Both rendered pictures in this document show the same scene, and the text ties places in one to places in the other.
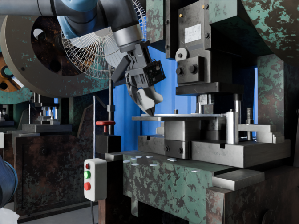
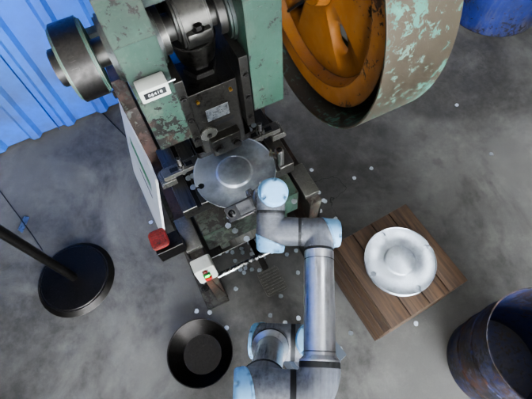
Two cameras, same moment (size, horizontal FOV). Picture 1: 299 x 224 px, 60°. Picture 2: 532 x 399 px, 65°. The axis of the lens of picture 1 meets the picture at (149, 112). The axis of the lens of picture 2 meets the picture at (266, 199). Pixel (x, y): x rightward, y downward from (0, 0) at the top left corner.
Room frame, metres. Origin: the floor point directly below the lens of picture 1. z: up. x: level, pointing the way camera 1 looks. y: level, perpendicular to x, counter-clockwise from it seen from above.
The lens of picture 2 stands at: (0.50, 0.57, 2.05)
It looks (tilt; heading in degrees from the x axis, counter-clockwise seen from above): 63 degrees down; 290
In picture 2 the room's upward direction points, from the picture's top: 6 degrees counter-clockwise
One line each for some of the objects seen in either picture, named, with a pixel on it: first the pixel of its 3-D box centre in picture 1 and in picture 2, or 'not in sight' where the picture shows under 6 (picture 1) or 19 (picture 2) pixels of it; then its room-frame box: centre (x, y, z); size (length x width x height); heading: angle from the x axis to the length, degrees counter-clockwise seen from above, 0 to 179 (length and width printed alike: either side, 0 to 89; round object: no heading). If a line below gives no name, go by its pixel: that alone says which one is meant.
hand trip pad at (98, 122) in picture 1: (105, 130); (161, 242); (1.04, 0.18, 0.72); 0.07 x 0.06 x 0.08; 131
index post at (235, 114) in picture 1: (232, 126); (279, 156); (0.73, -0.23, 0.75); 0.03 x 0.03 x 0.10; 41
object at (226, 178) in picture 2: (184, 115); (234, 171); (0.86, -0.12, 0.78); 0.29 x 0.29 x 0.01
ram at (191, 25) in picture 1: (200, 43); (213, 107); (0.91, -0.18, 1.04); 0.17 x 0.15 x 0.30; 131
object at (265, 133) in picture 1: (252, 124); (262, 131); (0.81, -0.32, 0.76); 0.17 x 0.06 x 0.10; 41
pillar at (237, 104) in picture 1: (237, 109); not in sight; (0.92, -0.31, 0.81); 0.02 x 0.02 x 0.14
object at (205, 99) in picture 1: (206, 99); not in sight; (0.94, -0.21, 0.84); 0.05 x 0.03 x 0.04; 41
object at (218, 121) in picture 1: (207, 122); not in sight; (0.94, -0.21, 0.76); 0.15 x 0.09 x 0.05; 41
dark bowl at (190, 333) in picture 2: not in sight; (201, 353); (0.95, 0.44, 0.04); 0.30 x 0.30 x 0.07
